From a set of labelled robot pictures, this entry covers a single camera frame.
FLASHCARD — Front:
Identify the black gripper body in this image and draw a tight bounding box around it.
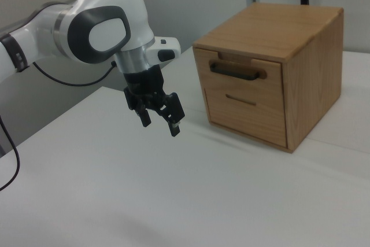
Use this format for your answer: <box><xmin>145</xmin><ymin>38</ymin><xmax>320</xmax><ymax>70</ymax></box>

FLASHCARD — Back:
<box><xmin>123</xmin><ymin>66</ymin><xmax>166</xmax><ymax>98</ymax></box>

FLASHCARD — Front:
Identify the black metal drawer handle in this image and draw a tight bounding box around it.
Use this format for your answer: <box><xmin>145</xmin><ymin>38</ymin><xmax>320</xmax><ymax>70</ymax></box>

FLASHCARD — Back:
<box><xmin>209</xmin><ymin>61</ymin><xmax>267</xmax><ymax>81</ymax></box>

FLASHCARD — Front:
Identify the wooden drawer with handle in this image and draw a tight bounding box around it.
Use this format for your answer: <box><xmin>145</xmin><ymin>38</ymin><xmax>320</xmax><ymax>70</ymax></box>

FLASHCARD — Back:
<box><xmin>193</xmin><ymin>47</ymin><xmax>286</xmax><ymax>108</ymax></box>

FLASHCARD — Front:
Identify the wooden drawer with slot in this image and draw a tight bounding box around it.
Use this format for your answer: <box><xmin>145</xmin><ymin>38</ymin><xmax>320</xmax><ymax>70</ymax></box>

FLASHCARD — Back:
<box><xmin>203</xmin><ymin>87</ymin><xmax>288</xmax><ymax>148</ymax></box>

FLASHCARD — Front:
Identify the wooden two-drawer cabinet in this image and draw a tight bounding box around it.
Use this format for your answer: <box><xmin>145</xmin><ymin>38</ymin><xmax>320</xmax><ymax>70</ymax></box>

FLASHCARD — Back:
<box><xmin>192</xmin><ymin>2</ymin><xmax>345</xmax><ymax>154</ymax></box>

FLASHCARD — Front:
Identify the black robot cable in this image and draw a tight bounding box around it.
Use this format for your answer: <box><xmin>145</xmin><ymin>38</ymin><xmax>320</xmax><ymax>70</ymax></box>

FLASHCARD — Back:
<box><xmin>0</xmin><ymin>61</ymin><xmax>117</xmax><ymax>192</ymax></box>

